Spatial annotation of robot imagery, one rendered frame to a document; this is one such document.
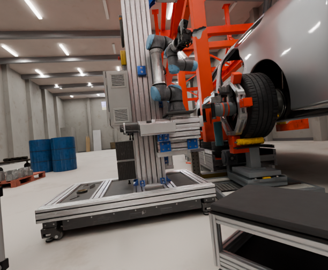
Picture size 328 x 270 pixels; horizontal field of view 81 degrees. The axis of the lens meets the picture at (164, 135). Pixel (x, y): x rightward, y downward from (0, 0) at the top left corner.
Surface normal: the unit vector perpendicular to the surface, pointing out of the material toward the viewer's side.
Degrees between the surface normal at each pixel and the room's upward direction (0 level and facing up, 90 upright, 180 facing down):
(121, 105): 90
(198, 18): 90
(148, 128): 90
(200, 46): 90
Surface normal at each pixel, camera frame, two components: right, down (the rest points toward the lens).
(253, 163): 0.03, -0.03
